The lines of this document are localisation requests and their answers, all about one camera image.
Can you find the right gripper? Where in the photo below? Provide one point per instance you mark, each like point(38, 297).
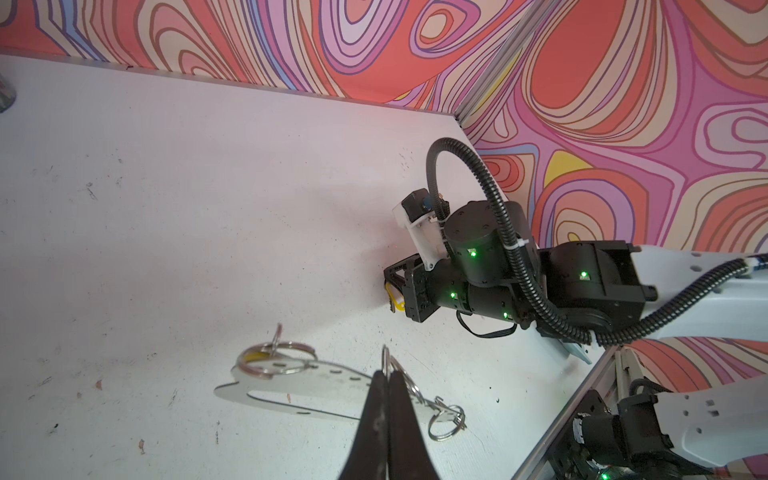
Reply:
point(427, 291)

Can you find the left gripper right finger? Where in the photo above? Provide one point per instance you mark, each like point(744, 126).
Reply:
point(407, 453)

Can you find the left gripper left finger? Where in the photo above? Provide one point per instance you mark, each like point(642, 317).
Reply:
point(368, 457)

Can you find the key with yellow tag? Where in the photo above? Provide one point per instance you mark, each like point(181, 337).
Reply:
point(395, 298)

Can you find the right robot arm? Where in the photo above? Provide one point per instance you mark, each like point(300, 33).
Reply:
point(476, 256)

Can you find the metal cup of pens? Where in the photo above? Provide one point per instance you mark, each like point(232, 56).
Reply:
point(7, 94)

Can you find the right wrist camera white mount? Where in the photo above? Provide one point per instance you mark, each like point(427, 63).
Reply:
point(416, 215)

